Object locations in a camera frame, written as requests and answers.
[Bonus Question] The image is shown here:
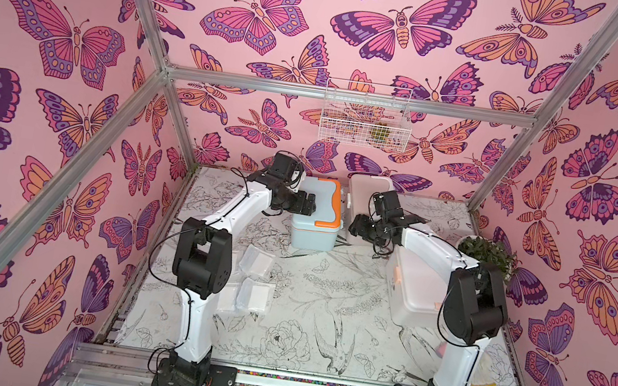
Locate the potted green plant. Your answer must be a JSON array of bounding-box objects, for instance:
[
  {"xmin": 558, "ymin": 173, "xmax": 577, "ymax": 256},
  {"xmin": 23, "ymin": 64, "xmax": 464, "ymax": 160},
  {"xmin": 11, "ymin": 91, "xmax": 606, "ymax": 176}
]
[{"xmin": 456, "ymin": 236, "xmax": 515, "ymax": 282}]

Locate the beige pink first aid box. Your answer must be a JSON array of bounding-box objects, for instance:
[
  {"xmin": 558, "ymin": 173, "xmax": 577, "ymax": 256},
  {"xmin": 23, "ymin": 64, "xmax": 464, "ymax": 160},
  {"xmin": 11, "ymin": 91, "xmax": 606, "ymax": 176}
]
[{"xmin": 343, "ymin": 173, "xmax": 395, "ymax": 246}]

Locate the green toy in basket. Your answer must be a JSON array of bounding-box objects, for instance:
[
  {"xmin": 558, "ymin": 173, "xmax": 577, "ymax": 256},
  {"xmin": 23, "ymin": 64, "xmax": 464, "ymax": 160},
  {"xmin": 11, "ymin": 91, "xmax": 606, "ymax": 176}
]
[{"xmin": 367, "ymin": 123, "xmax": 391, "ymax": 148}]

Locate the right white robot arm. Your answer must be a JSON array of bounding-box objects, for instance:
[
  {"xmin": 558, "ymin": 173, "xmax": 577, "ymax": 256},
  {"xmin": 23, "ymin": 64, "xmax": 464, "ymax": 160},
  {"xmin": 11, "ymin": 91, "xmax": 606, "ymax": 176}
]
[{"xmin": 349, "ymin": 191, "xmax": 508, "ymax": 386}]

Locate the blue orange first aid box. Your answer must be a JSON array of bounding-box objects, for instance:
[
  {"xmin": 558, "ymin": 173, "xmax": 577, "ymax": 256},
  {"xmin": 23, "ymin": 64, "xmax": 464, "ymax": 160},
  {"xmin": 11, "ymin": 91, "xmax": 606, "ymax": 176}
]
[{"xmin": 291, "ymin": 177, "xmax": 343, "ymax": 252}]

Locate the white wire wall basket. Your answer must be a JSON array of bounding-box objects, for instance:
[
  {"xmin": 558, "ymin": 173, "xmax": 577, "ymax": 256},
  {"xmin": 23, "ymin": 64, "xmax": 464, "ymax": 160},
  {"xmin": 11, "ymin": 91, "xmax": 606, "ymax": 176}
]
[{"xmin": 317, "ymin": 87, "xmax": 412, "ymax": 153}]

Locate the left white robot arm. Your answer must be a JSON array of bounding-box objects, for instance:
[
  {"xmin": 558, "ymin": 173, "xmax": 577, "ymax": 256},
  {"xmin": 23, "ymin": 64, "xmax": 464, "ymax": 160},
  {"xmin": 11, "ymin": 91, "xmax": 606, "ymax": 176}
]
[{"xmin": 159, "ymin": 151, "xmax": 317, "ymax": 386}]

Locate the white pink medicine chest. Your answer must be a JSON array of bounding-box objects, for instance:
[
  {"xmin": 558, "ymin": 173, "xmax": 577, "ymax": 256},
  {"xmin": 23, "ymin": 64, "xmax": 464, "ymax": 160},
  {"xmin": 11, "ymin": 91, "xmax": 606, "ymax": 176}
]
[{"xmin": 385, "ymin": 247, "xmax": 448, "ymax": 328}]

